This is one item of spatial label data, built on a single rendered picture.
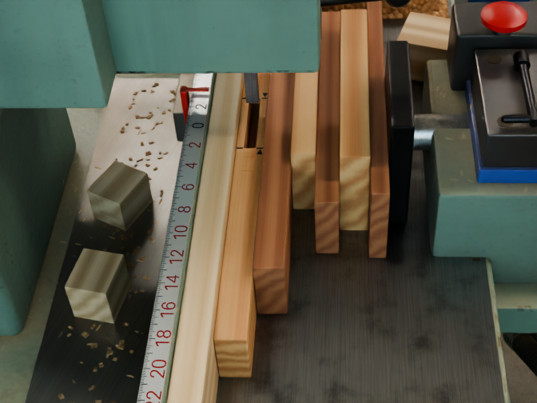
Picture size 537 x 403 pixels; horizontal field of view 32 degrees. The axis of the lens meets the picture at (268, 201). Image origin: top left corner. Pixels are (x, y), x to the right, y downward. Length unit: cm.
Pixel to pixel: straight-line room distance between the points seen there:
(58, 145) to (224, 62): 25
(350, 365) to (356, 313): 4
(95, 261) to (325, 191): 21
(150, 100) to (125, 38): 32
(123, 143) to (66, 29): 32
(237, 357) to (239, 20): 21
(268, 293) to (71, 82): 18
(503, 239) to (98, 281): 30
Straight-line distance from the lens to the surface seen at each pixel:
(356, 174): 61
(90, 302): 73
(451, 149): 63
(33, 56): 59
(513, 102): 61
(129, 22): 61
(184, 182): 61
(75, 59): 59
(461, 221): 62
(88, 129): 91
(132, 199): 80
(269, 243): 58
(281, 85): 70
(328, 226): 62
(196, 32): 60
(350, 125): 62
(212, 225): 59
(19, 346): 75
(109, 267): 73
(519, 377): 168
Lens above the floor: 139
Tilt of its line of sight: 46 degrees down
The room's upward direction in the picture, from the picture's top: 4 degrees counter-clockwise
